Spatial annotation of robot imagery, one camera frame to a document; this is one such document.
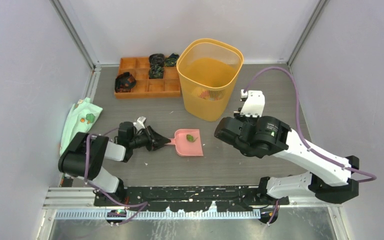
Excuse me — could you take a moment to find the black green rolled sock middle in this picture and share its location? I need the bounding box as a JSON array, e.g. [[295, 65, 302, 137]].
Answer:
[[148, 65, 164, 79]]

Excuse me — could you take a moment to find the green patterned cloth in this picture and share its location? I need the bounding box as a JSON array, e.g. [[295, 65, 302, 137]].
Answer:
[[59, 97, 103, 156]]

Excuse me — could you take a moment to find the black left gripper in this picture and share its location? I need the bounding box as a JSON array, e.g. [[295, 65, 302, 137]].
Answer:
[[129, 126, 171, 152]]

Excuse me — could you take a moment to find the dark green rolled sock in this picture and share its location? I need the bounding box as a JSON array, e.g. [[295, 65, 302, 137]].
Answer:
[[164, 53, 180, 67]]

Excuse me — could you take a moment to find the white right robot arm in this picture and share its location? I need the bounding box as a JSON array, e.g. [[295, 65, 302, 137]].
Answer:
[[214, 116, 360, 206]]

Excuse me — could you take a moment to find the orange compartment tray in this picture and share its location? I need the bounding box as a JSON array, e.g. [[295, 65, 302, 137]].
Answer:
[[113, 57, 182, 99]]

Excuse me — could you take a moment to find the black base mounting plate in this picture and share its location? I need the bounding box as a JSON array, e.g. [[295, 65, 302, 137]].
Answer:
[[110, 185, 276, 213]]

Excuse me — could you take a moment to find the pink plastic dustpan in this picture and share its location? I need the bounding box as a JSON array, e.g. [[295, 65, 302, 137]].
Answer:
[[166, 128, 204, 157]]

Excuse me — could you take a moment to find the green paper scrap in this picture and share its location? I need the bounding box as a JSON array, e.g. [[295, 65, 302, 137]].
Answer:
[[186, 134, 199, 143]]

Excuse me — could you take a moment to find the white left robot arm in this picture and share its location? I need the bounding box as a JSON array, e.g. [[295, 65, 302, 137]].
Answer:
[[58, 121, 171, 207]]

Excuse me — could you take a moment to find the yellow mesh waste basket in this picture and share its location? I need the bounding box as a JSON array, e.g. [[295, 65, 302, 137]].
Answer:
[[176, 38, 244, 122]]

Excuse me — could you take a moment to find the black rolled sock top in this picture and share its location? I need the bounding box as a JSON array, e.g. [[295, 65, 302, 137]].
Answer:
[[148, 53, 165, 67]]

